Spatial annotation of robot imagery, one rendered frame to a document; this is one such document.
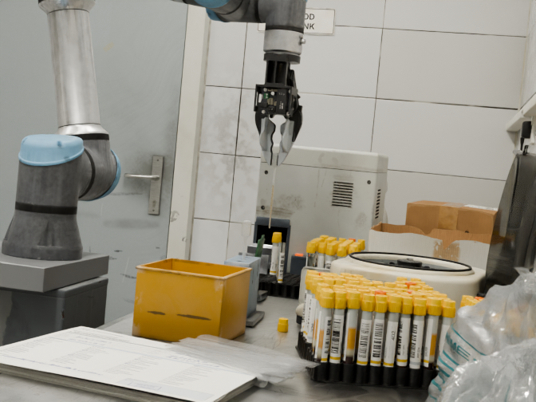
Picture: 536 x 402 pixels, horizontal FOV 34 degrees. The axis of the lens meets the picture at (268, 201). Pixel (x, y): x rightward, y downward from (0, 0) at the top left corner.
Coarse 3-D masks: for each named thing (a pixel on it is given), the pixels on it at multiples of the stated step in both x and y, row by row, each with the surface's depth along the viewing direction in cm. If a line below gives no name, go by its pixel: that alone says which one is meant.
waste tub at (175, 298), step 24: (144, 264) 126; (168, 264) 135; (192, 264) 135; (216, 264) 134; (144, 288) 124; (168, 288) 123; (192, 288) 122; (216, 288) 121; (240, 288) 128; (144, 312) 124; (168, 312) 123; (192, 312) 122; (216, 312) 121; (240, 312) 130; (144, 336) 124; (168, 336) 123; (192, 336) 122; (216, 336) 121
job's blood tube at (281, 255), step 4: (280, 244) 172; (284, 244) 172; (280, 248) 172; (284, 248) 172; (280, 252) 172; (284, 252) 172; (280, 256) 172; (284, 256) 173; (280, 260) 172; (280, 264) 172; (280, 268) 172; (280, 272) 172; (276, 276) 173; (280, 276) 172; (276, 280) 173; (280, 280) 172
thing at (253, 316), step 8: (240, 256) 146; (248, 256) 148; (224, 264) 138; (232, 264) 138; (240, 264) 138; (248, 264) 138; (256, 264) 144; (256, 272) 145; (256, 280) 146; (256, 288) 146; (248, 296) 140; (256, 296) 147; (248, 304) 141; (256, 304) 148; (248, 312) 141; (256, 312) 146; (264, 312) 147; (248, 320) 139; (256, 320) 141
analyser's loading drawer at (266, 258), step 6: (252, 246) 193; (264, 246) 192; (270, 246) 196; (240, 252) 188; (252, 252) 193; (264, 252) 192; (270, 252) 192; (264, 258) 187; (270, 258) 192; (264, 264) 187; (264, 270) 187
